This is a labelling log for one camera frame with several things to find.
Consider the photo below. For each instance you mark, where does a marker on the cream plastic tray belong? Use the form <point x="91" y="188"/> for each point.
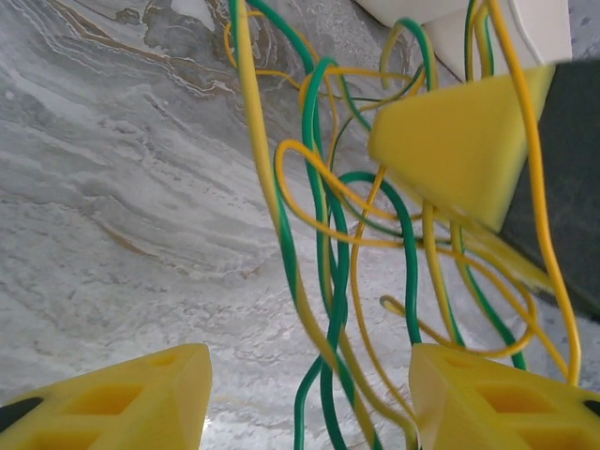
<point x="450" y="47"/>

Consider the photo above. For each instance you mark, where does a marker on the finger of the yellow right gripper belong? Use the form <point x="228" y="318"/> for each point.
<point x="450" y="145"/>
<point x="497" y="248"/>

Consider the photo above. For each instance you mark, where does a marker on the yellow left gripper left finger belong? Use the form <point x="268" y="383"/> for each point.
<point x="117" y="398"/>

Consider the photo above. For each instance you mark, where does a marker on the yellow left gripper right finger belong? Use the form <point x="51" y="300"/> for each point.
<point x="492" y="408"/>

